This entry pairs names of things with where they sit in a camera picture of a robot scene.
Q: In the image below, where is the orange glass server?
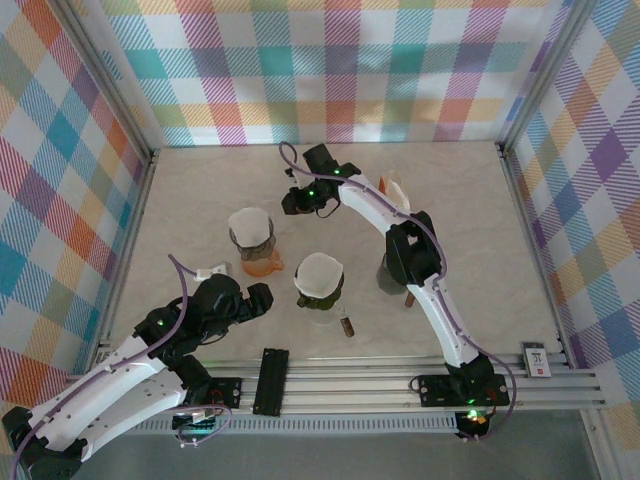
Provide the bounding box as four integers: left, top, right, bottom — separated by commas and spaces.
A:
241, 249, 286, 277

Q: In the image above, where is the grey translucent dripper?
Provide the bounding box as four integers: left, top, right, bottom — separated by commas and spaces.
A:
228, 219, 279, 262

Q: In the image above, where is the white paper coffee filter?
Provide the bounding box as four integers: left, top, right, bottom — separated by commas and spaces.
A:
292, 252, 345, 296
228, 207, 271, 247

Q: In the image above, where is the orange white filter package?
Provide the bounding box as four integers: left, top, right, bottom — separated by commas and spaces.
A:
377, 169, 412, 211

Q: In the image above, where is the grey glass server wooden handle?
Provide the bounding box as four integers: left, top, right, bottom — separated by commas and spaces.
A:
375, 252, 416, 309

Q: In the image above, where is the small electronics board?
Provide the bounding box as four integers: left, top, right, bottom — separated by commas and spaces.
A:
454, 407, 494, 441
172, 408, 224, 437

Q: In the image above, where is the white label card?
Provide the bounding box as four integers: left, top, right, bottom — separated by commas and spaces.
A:
519, 341, 554, 377

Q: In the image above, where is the black bracket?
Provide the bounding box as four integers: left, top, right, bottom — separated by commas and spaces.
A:
252, 347, 291, 417

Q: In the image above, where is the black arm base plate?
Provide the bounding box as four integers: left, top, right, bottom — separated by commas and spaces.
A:
207, 377, 244, 409
412, 373, 511, 407

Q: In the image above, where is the aluminium side rail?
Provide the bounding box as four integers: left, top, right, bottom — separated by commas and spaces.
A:
97, 147, 161, 356
494, 142, 576, 356

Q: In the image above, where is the aluminium mounting rail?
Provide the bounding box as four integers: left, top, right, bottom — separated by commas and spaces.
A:
64, 349, 609, 419

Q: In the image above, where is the grey slotted cable duct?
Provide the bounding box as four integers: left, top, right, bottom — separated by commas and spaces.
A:
74, 417, 461, 436

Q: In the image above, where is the aluminium frame post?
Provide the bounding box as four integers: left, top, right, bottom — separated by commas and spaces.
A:
494, 0, 599, 156
57, 0, 161, 166

